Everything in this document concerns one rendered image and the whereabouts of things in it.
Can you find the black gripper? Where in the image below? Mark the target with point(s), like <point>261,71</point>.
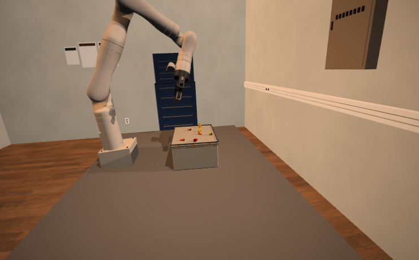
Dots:
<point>181,76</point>

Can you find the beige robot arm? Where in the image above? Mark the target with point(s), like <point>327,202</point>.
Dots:
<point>109,54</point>

